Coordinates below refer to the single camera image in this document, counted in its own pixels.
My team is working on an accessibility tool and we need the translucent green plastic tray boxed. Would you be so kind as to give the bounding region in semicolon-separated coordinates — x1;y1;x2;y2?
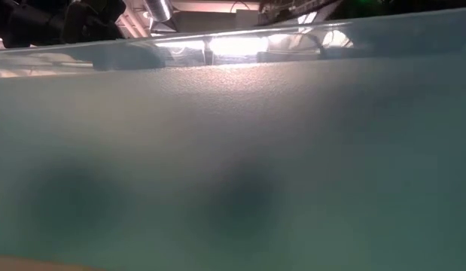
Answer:
0;7;466;271

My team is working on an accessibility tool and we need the silver ceiling air duct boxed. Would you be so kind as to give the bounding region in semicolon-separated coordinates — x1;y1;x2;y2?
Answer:
143;0;174;23

